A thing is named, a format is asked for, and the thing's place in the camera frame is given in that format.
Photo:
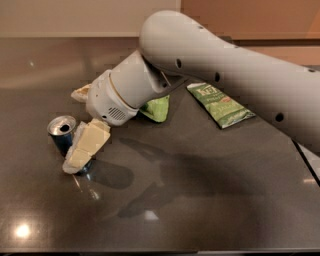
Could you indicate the red bull can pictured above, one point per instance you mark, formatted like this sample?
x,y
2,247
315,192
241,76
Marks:
x,y
61,129

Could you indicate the light green crumpled snack bag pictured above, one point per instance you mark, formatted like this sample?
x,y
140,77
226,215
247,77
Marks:
x,y
156,109

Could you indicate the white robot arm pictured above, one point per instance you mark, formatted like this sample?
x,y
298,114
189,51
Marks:
x,y
174,48

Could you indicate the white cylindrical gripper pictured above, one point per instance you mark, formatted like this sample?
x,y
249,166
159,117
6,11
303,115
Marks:
x,y
104,99

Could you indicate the green kettle chips bag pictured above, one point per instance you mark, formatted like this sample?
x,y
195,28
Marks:
x,y
224,110

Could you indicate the grey side table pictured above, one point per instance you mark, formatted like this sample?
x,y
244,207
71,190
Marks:
x,y
312,161

